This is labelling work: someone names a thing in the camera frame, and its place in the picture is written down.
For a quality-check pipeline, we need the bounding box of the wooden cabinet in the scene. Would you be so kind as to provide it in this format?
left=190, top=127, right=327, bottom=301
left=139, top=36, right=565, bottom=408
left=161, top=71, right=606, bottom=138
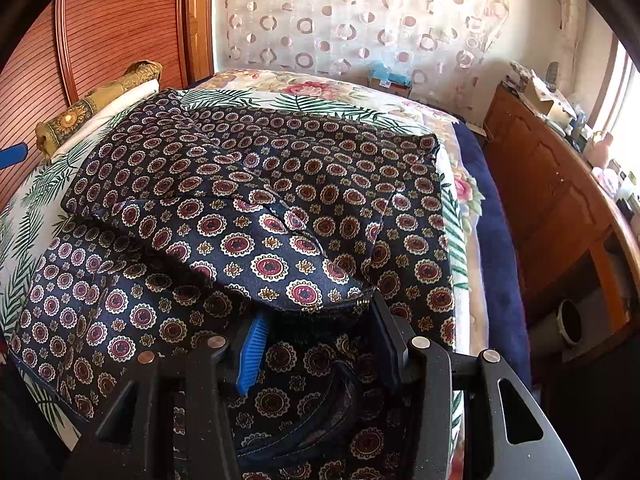
left=481, top=84, right=640, bottom=363

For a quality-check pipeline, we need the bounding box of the small cardboard box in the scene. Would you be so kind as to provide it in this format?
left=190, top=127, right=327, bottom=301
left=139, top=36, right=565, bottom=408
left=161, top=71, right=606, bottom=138
left=368, top=61, right=414, bottom=99

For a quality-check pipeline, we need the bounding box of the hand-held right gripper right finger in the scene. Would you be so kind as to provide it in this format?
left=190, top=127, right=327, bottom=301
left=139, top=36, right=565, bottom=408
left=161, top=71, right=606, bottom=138
left=371, top=294, right=583, bottom=480

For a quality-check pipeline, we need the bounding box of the navy blue blanket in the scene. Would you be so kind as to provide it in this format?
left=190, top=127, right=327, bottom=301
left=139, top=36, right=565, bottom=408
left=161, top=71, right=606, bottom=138
left=451, top=119, right=534, bottom=388

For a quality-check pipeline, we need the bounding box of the gold patterned pillow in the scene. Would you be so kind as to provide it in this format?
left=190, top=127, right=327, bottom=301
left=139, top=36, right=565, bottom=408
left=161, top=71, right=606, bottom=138
left=34, top=60, right=164, bottom=162

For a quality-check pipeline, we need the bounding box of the navy medallion print garment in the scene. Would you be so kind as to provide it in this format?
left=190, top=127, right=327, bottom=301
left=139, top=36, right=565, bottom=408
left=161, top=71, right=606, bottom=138
left=7, top=88, right=457, bottom=480

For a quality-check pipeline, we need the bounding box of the pink bottle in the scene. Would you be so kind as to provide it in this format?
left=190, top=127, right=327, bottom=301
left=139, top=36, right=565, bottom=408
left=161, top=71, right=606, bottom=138
left=586, top=131, right=617, bottom=167

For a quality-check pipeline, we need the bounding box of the window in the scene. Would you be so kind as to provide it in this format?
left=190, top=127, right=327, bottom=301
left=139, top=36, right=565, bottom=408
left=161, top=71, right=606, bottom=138
left=594, top=37, right=640, bottom=137

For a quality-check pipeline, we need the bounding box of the floral blanket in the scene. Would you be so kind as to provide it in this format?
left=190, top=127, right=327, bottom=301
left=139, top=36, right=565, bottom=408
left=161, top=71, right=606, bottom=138
left=196, top=66, right=485, bottom=358

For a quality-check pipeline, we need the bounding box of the open cardboard box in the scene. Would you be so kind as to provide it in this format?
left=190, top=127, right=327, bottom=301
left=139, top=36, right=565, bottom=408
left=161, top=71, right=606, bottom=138
left=509, top=61, right=577, bottom=122

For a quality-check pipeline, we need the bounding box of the wooden headboard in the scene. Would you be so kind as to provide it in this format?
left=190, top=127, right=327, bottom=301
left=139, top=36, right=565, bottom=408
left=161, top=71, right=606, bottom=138
left=0, top=0, right=217, bottom=213

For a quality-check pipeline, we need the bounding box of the sheer circle pattern curtain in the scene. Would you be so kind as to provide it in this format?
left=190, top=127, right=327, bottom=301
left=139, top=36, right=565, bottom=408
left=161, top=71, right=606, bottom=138
left=214, top=0, right=512, bottom=92

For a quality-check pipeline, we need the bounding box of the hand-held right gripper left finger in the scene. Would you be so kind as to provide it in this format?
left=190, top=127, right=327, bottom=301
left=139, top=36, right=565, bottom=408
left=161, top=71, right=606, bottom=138
left=62, top=311, right=272, bottom=480

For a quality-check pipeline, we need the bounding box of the grey pot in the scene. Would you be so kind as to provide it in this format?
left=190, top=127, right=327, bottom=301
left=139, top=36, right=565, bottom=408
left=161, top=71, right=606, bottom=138
left=529, top=298, right=587, bottom=357

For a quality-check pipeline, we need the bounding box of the white green leaf print sheet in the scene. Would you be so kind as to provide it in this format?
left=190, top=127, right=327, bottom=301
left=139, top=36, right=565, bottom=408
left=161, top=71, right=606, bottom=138
left=0, top=86, right=472, bottom=480

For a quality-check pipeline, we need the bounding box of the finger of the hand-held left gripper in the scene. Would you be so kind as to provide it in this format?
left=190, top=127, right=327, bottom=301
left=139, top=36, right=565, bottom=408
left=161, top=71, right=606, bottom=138
left=0, top=143, right=29, bottom=171

